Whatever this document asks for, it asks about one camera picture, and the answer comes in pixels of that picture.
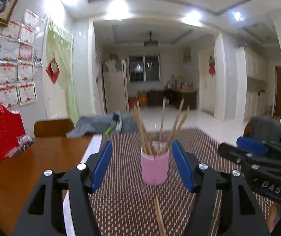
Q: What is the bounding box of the wooden chopstick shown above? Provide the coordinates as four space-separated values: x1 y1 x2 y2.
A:
154 195 166 236
156 196 167 236
163 98 184 153
134 101 155 156
156 97 166 156
169 106 190 142

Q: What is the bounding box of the dark jacket on chair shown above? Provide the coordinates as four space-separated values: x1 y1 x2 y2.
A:
243 116 281 144

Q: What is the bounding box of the pink cylindrical cup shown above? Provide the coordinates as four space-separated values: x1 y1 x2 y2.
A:
140 143 169 185

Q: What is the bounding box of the plastic packet of pens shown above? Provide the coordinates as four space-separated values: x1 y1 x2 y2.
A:
6 135 34 157

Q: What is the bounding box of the white tall cabinet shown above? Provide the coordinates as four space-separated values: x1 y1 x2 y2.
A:
235 47 269 122

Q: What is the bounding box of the brown polka dot mat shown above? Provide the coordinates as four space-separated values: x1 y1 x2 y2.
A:
88 127 275 236

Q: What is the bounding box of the dark wooden desk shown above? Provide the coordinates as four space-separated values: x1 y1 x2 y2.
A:
147 89 197 110

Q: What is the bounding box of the brown wooden chair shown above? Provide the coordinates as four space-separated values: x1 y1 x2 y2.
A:
34 119 74 138

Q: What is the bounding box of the red hanging door ornament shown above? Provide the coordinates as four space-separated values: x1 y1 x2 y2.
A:
208 54 216 77

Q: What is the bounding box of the red tote bag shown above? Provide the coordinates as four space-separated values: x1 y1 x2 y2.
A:
0 101 26 163

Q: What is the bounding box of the orange cardboard box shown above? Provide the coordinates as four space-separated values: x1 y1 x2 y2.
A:
138 91 148 107

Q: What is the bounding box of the grey jacket on chair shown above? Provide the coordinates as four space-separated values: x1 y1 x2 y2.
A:
66 111 138 138

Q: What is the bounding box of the red cardboard box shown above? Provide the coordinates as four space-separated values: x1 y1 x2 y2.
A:
128 97 138 109

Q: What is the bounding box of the dark window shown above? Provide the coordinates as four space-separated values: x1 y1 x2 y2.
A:
128 55 160 83

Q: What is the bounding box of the round ceiling lamp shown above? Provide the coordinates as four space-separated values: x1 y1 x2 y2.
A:
144 31 159 47

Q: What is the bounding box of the white refrigerator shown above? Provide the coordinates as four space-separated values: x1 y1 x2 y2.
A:
102 60 129 113

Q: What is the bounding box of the green curtain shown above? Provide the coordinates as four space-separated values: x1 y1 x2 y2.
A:
45 20 78 124

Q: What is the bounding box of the framed picture far wall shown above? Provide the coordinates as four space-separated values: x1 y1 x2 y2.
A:
182 48 192 64

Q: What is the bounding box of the red diamond wall decoration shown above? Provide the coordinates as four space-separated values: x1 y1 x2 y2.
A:
46 58 60 84

